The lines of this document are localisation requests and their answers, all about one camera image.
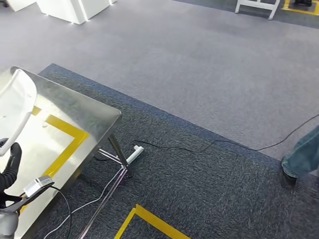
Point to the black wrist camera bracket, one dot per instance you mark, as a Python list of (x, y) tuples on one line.
[(22, 199)]

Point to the white plinth with light strip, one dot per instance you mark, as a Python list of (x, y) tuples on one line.
[(20, 4), (72, 10)]

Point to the large yellow tape square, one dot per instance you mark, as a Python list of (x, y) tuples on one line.
[(72, 133)]

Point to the steel workbench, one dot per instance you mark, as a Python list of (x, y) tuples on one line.
[(75, 109)]

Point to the yellow floor tape mark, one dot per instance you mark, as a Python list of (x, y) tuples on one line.
[(298, 11), (154, 222)]

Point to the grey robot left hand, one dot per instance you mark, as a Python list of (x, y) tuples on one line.
[(13, 165)]

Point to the person's leg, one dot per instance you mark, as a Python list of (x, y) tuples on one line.
[(304, 155)]

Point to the white curved plastic part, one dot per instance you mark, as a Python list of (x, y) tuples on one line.
[(16, 105)]

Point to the white bench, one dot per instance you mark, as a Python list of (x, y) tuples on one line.
[(256, 5)]

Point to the white power strip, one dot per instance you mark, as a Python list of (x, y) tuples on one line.
[(135, 154)]

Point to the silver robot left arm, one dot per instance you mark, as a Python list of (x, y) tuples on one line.
[(7, 226)]

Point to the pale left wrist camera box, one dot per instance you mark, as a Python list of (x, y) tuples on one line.
[(37, 186)]

